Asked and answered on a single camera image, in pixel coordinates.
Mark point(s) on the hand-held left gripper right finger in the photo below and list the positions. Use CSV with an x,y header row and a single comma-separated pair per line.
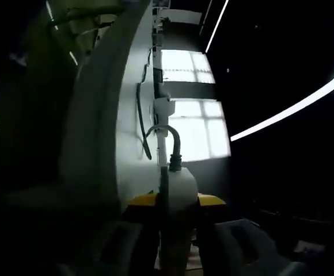
x,y
242,247

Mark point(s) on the white table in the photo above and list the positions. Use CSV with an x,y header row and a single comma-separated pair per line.
x,y
126,115

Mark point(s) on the long ceiling light strip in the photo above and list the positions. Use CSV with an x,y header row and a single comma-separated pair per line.
x,y
293,107
216,27

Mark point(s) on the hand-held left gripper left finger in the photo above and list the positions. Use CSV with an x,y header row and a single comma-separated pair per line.
x,y
118,247

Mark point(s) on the bright window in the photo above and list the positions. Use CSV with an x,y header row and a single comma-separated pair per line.
x,y
184,66
201,135

